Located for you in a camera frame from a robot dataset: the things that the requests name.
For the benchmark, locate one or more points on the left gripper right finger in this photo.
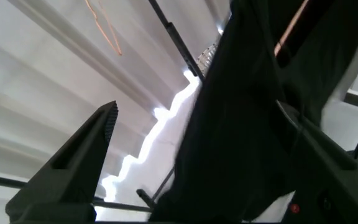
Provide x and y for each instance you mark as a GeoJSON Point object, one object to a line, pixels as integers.
{"type": "Point", "coordinates": [343, 186]}

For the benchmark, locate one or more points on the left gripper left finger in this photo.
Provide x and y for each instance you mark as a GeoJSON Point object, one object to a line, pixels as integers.
{"type": "Point", "coordinates": [70, 174]}

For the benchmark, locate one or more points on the black clothes rack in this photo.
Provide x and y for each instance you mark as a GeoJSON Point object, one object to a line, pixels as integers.
{"type": "Point", "coordinates": [179, 43]}

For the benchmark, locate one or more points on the black short-sleeved shirt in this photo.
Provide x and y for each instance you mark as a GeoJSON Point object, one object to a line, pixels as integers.
{"type": "Point", "coordinates": [228, 140]}

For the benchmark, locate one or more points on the pink clothes hanger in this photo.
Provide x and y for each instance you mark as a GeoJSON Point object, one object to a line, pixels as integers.
{"type": "Point", "coordinates": [291, 26]}
{"type": "Point", "coordinates": [110, 40]}

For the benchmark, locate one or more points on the white laundry basket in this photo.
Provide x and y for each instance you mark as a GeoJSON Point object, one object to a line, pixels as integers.
{"type": "Point", "coordinates": [207, 59]}

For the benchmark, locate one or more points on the white curtain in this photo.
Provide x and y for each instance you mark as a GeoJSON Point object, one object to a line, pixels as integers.
{"type": "Point", "coordinates": [42, 77]}

